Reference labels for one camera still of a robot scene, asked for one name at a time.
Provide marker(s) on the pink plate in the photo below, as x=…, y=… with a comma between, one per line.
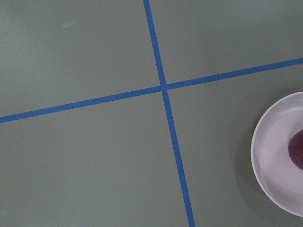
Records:
x=279, y=178

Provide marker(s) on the red apple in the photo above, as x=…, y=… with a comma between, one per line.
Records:
x=295, y=149

